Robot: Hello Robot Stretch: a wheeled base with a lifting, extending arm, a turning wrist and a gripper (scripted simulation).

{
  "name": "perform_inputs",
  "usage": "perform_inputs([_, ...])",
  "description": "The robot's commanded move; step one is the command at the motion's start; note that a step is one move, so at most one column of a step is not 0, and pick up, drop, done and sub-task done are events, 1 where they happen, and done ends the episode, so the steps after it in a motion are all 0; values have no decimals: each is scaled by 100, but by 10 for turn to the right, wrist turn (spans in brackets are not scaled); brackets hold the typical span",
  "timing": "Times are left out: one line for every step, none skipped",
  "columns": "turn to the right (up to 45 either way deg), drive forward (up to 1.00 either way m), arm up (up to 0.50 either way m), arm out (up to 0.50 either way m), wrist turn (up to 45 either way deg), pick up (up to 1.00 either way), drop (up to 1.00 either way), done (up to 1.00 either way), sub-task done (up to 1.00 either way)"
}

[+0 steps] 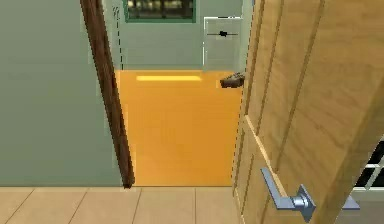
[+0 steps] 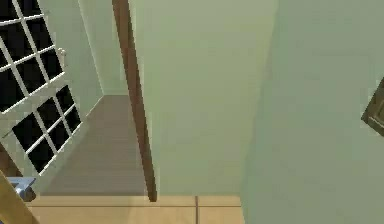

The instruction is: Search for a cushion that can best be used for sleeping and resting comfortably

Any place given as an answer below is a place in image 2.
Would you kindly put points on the brown wooden room door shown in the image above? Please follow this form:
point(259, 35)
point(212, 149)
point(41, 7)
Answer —
point(135, 96)

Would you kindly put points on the white framed window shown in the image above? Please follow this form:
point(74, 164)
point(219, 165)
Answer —
point(31, 73)

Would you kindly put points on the blue grey small object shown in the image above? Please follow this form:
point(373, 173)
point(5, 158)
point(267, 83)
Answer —
point(21, 186)

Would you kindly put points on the light wooden furniture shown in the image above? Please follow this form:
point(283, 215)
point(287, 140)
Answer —
point(10, 203)

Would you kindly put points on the dark framed wall picture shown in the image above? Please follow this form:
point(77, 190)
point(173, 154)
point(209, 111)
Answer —
point(376, 111)

